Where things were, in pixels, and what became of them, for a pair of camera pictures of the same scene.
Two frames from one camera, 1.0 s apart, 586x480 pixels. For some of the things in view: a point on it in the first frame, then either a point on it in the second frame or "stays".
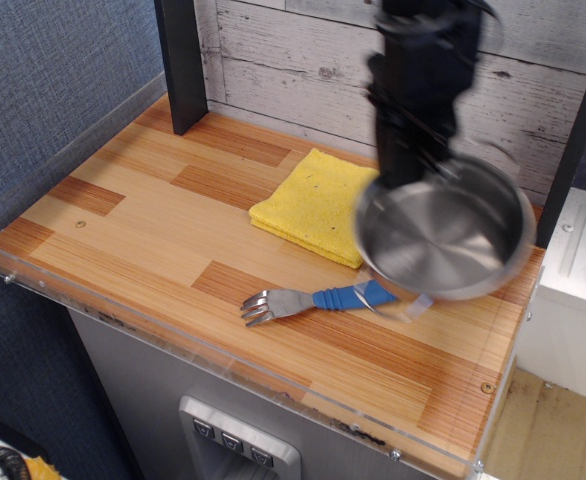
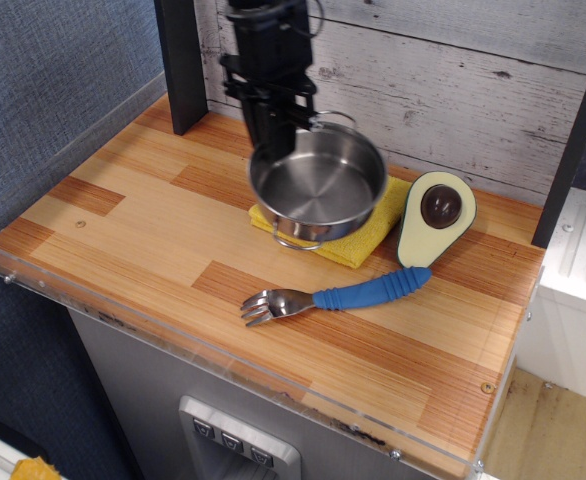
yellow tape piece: [40, 470] stays
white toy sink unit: [567, 335] stays
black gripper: [417, 82] → [272, 64]
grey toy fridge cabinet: [142, 382] stays
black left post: [181, 51] stays
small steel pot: [461, 232] → [328, 186]
